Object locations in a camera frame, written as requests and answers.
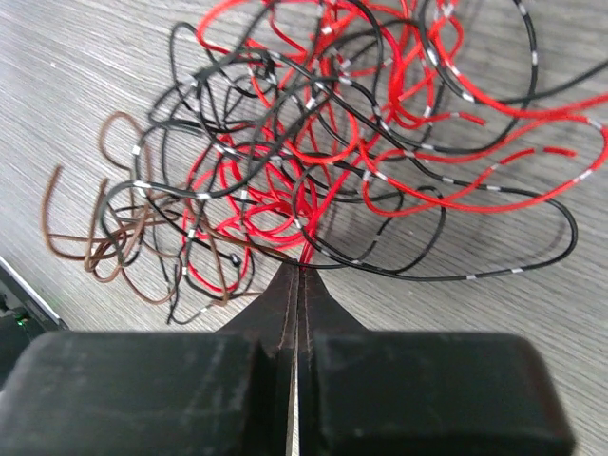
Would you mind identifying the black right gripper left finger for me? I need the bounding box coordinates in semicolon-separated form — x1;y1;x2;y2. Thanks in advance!
1;266;298;455

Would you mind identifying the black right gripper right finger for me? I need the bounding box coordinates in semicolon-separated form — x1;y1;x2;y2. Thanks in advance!
297;269;576;455

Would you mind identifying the wire bundle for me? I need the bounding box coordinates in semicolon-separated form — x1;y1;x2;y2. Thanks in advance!
42;0;608;325

